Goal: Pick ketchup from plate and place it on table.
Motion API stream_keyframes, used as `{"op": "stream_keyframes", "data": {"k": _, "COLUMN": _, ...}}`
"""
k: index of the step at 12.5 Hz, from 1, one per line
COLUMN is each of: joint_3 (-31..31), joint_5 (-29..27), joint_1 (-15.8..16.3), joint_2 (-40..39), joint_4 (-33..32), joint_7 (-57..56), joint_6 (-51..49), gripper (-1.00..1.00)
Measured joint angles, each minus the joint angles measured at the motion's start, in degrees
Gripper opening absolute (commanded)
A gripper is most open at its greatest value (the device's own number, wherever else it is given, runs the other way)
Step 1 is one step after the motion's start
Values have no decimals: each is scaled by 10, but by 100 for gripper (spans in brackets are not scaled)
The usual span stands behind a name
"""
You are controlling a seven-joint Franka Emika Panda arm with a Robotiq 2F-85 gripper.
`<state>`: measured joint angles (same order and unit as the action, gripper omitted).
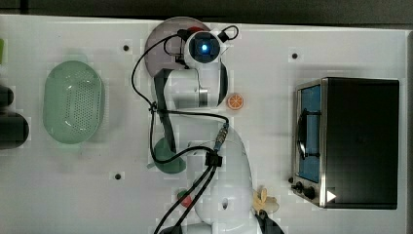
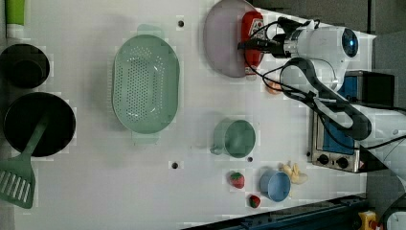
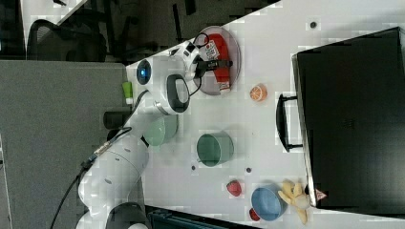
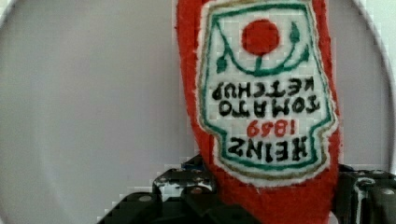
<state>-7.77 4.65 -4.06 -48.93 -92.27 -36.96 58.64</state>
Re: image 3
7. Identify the orange slice toy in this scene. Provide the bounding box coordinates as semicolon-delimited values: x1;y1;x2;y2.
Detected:
249;83;267;102

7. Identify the dark teal crate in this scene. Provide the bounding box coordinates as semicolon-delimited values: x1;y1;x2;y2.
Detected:
146;206;256;229

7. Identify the yellow plush banana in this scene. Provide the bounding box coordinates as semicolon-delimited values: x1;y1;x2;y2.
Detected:
278;179;310;224

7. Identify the green cup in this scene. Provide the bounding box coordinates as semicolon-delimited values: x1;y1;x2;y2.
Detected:
196;132;234;167

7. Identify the red plush ketchup bottle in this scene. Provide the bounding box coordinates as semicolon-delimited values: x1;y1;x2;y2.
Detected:
204;33;230;93

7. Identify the small red fruit toy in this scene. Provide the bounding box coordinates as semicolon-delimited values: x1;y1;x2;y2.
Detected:
248;208;260;221

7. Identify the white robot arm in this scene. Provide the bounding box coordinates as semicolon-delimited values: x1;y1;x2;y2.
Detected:
75;42;239;229

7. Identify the green and white bottle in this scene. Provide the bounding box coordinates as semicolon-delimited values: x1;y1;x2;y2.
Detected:
122;82;134;105

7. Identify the grey round plate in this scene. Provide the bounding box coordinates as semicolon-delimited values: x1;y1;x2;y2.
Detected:
194;26;242;95

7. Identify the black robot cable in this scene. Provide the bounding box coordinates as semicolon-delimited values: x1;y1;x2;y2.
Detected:
49;31;211;229

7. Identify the red strawberry toy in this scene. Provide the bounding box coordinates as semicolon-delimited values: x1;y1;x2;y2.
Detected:
226;180;242;197

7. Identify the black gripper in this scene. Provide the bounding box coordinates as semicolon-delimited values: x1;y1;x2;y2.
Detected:
195;60;233;78

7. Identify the black utensil holder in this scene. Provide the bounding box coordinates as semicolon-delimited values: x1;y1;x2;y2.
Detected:
103;111;131;140

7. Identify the blue bowl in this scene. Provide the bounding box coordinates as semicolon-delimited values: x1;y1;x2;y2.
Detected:
251;183;288;221

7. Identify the black office chair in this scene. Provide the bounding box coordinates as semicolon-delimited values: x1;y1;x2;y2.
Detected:
27;19;107;62

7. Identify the black toaster oven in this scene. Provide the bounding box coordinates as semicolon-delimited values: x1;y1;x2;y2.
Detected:
292;27;405;219

